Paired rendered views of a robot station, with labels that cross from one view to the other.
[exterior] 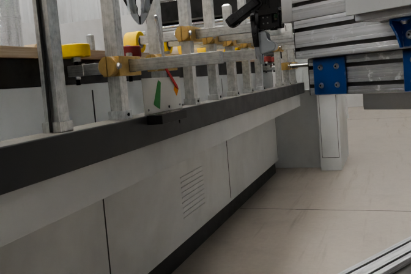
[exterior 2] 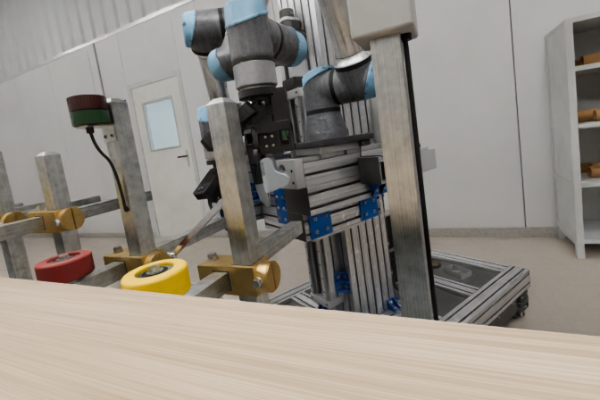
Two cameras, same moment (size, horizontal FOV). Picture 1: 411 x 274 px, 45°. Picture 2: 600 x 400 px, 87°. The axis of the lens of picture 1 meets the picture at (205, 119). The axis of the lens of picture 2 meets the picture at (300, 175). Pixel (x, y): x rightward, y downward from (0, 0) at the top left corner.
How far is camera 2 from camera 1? 136 cm
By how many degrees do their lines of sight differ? 85
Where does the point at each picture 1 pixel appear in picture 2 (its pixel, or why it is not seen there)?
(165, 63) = (274, 248)
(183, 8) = (60, 182)
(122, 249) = not seen: outside the picture
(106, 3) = (243, 182)
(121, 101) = not seen: hidden behind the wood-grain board
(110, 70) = (277, 279)
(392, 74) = (354, 212)
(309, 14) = (319, 181)
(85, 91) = not seen: hidden behind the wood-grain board
